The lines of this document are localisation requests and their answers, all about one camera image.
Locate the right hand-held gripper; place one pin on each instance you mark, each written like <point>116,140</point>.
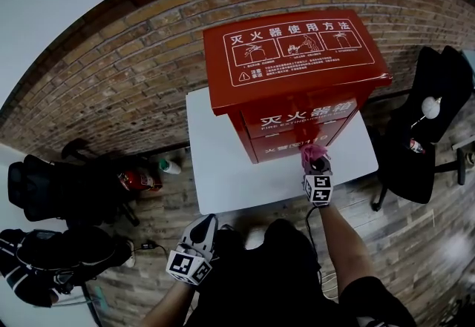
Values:
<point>318,188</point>

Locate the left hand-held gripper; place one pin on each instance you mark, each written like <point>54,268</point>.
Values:
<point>187,266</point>

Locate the pink cloth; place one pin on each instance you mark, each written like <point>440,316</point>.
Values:
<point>310,151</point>

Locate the red fire extinguisher box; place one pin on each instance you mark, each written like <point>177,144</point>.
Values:
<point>289,87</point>

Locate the person's right forearm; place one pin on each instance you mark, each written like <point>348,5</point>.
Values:
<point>345,247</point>

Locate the person's left forearm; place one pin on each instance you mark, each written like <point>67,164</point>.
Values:
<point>170,303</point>

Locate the red fire extinguisher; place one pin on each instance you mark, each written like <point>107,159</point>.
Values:
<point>135,179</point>

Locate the person's left shoe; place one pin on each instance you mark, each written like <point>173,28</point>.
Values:
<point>226,228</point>

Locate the person's shoe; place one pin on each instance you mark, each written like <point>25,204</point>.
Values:
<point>226,228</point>
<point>255,239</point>

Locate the person's right shoe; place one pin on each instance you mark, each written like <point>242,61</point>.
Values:
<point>255,239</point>

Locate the white bottle green cap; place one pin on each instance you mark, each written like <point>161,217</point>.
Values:
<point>170,167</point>

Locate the person's black clothing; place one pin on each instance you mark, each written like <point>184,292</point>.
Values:
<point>274,273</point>

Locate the black padded office chair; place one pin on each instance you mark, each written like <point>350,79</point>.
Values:
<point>408,177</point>

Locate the plastic bottle red label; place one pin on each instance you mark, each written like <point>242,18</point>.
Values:
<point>417,146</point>

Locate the white ball on stick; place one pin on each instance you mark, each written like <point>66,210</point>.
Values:
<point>430,107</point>

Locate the black mesh office chair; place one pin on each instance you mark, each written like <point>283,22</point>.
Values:
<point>48,188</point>

